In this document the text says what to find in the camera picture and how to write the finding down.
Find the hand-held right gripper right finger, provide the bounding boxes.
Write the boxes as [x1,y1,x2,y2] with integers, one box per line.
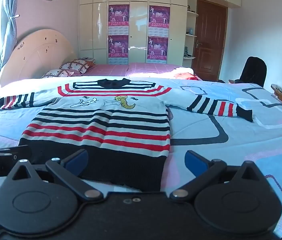
[169,150,268,202]

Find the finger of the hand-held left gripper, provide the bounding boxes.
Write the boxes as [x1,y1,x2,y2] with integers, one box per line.
[0,145,33,164]

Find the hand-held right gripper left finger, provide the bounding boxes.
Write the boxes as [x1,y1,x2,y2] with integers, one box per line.
[5,149,104,202]

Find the striped knit sweater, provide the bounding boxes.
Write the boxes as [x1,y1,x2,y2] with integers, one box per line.
[0,78,254,192]

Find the red and white clothes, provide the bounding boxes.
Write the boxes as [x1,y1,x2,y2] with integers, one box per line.
[168,67,199,80]

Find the light blue patterned quilt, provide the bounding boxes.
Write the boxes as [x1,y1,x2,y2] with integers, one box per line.
[0,76,282,240]

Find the heart patterned pillow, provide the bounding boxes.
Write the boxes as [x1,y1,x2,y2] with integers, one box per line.
[42,69,81,79]
[60,59,97,76]

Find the cream rounded headboard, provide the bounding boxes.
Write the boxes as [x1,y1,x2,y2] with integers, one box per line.
[0,29,78,90]

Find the pink bed sheet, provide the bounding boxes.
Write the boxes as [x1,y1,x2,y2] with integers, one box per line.
[82,62,204,81]

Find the black chair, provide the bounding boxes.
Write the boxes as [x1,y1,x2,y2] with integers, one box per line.
[228,56,267,88]

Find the brown wooden door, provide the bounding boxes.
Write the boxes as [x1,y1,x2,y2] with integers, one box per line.
[194,0,228,81]

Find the light blue curtain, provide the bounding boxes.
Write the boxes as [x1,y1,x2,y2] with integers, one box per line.
[0,0,21,68]

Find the cream glossy wardrobe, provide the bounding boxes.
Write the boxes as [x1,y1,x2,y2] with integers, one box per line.
[78,0,243,65]

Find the purple wall poster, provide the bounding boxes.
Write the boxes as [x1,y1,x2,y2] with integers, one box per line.
[108,4,130,35]
[147,37,169,64]
[149,5,171,37]
[108,35,129,64]

